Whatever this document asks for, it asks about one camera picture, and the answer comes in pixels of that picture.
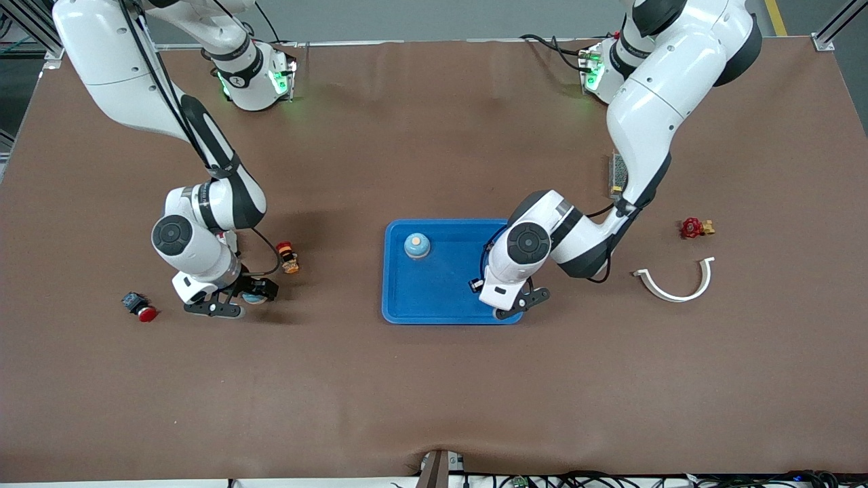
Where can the orange emergency stop switch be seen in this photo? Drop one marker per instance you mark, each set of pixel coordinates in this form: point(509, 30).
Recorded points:
point(287, 257)

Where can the metal mesh power supply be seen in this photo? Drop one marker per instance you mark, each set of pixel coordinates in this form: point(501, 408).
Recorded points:
point(617, 173)

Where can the light blue call bell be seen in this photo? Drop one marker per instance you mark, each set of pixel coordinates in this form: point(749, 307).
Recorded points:
point(417, 245)
point(254, 299)

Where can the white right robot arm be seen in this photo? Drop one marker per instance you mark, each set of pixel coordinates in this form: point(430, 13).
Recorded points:
point(115, 61)

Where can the blue plastic tray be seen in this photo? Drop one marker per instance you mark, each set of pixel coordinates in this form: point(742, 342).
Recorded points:
point(434, 298)

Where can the aluminium frame strut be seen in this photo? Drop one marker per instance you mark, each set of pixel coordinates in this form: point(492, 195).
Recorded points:
point(824, 42)
point(27, 20)

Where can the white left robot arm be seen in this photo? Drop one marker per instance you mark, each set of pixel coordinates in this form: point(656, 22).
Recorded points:
point(671, 88)

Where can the red push button dark body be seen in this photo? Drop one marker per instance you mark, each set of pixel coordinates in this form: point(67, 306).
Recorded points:
point(139, 306)

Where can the brass valve red handwheel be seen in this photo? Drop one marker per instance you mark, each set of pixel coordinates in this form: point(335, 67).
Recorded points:
point(696, 228)

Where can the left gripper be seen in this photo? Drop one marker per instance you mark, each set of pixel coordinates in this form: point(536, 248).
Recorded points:
point(477, 285)

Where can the metal table edge bracket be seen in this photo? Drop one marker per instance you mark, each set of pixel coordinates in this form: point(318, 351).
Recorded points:
point(439, 471)

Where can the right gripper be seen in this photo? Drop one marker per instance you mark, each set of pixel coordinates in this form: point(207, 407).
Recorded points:
point(261, 287)

